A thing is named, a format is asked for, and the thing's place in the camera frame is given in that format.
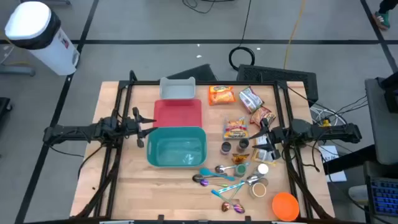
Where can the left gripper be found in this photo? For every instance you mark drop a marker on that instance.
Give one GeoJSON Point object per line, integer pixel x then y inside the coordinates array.
{"type": "Point", "coordinates": [132, 127]}

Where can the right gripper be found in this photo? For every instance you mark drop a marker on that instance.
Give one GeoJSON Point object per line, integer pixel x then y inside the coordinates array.
{"type": "Point", "coordinates": [273, 137]}

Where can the red brown snack bag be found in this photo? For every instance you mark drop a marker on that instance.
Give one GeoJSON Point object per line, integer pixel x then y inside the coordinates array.
{"type": "Point", "coordinates": [258, 114]}

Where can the orange taco seasoning packet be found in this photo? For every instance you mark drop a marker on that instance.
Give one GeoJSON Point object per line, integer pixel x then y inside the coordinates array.
{"type": "Point", "coordinates": [240, 158]}

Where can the white lid jar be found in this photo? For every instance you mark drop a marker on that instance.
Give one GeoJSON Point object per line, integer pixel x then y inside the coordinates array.
{"type": "Point", "coordinates": [262, 169]}

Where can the yellow blue chips bag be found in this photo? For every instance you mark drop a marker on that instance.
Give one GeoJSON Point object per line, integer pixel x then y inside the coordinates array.
{"type": "Point", "coordinates": [235, 128]}

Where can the purple label spice jar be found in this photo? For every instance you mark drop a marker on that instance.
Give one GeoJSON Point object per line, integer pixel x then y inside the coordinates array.
{"type": "Point", "coordinates": [226, 148]}

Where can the green lid oregano jar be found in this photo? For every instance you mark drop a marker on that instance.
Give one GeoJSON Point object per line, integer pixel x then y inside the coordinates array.
{"type": "Point", "coordinates": [240, 170]}

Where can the teal plastic bin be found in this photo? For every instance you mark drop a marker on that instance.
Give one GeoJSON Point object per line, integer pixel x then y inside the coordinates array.
{"type": "Point", "coordinates": [174, 152]}

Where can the silver green snack bag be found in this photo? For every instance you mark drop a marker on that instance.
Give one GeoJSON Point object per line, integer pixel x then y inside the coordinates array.
{"type": "Point", "coordinates": [250, 99]}

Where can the orange snack bag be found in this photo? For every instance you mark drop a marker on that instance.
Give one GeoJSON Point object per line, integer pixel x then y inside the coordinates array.
{"type": "Point", "coordinates": [221, 95]}

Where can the teal plastic spoon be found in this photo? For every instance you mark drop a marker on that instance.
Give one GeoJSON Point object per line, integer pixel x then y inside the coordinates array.
{"type": "Point", "coordinates": [205, 172]}

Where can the purple iridescent spoon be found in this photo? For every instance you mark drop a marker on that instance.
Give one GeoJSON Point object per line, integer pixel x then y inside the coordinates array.
{"type": "Point", "coordinates": [204, 183]}

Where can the dark metal spoon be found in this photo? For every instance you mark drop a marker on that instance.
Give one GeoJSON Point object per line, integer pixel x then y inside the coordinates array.
{"type": "Point", "coordinates": [197, 178]}

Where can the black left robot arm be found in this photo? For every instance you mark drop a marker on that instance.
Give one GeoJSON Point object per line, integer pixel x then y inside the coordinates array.
{"type": "Point", "coordinates": [74, 130]}

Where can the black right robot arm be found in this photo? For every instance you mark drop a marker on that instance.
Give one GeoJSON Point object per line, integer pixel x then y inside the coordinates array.
{"type": "Point", "coordinates": [329, 132]}

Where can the red plastic bin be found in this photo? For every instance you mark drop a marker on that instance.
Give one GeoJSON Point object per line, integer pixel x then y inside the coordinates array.
{"type": "Point", "coordinates": [177, 113]}

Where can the black perforated computer case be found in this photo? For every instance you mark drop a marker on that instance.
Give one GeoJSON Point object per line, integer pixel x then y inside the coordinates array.
{"type": "Point", "coordinates": [276, 76]}

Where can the orange plastic bowl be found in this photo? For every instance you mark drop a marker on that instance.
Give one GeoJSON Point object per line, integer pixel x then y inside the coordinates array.
{"type": "Point", "coordinates": [285, 207]}

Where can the black box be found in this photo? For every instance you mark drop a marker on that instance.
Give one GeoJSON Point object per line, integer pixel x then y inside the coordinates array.
{"type": "Point", "coordinates": [196, 74]}

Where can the white paper sheet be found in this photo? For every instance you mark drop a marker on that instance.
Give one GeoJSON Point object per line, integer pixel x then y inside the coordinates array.
{"type": "Point", "coordinates": [331, 152]}

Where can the black desk beam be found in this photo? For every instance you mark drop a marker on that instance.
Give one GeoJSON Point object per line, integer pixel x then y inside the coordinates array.
{"type": "Point", "coordinates": [348, 160]}

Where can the white rounded object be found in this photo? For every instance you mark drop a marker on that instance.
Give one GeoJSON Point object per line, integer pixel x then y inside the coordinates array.
{"type": "Point", "coordinates": [357, 193]}

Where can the backlit keyboard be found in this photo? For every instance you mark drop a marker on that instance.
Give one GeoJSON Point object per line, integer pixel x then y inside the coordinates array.
{"type": "Point", "coordinates": [385, 196]}

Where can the black desk device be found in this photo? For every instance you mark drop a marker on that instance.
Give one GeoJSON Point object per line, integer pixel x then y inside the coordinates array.
{"type": "Point", "coordinates": [392, 96]}

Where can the grey furniture base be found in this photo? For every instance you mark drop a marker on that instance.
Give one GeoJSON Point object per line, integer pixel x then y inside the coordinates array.
{"type": "Point", "coordinates": [15, 71]}

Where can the black chair base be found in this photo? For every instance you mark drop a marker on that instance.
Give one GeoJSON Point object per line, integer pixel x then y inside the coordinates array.
{"type": "Point", "coordinates": [4, 107]}

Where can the white trash bin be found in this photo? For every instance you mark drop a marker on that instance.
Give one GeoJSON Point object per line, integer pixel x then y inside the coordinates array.
{"type": "Point", "coordinates": [34, 31]}

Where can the person's shoe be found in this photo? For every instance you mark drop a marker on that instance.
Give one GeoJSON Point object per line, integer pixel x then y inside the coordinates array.
{"type": "Point", "coordinates": [382, 19]}

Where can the person's leg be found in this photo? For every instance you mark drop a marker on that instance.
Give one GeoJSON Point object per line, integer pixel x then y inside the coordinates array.
{"type": "Point", "coordinates": [388, 4]}

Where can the black metal table frame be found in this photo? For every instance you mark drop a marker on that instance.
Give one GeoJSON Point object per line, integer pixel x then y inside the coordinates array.
{"type": "Point", "coordinates": [217, 83]}

